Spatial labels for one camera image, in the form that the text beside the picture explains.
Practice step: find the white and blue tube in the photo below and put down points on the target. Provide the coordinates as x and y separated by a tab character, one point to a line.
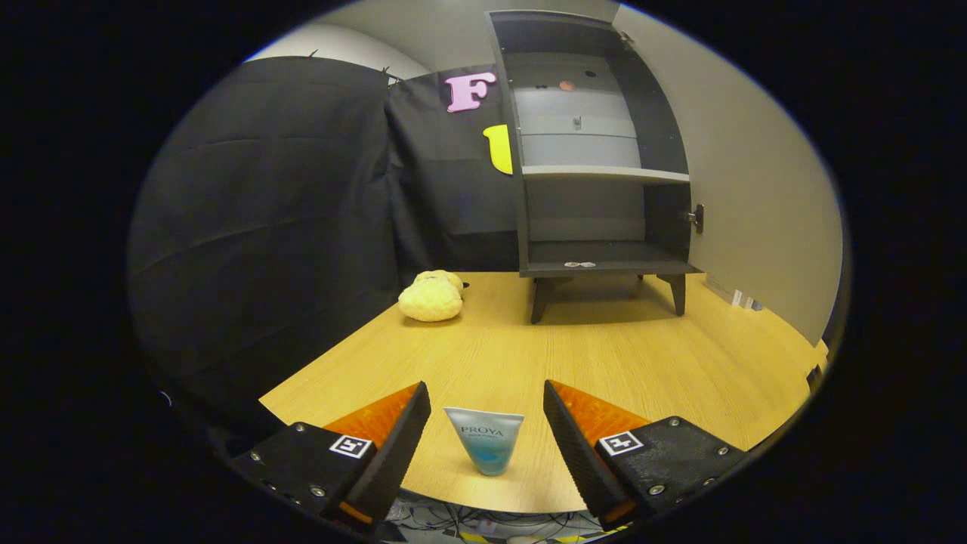
485	442

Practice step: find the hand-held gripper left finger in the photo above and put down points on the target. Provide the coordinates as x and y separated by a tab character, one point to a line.
393	453

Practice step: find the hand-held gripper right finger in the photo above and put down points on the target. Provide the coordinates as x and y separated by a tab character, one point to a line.
582	453

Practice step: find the black backdrop cloth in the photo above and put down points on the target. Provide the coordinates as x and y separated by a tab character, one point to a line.
264	227

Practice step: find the dark grey cabinet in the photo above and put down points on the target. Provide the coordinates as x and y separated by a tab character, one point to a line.
665	136

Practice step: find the beige cabinet door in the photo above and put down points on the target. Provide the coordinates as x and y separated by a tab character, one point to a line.
755	189

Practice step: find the yellow plush toy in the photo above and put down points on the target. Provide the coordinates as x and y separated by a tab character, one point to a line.
430	301

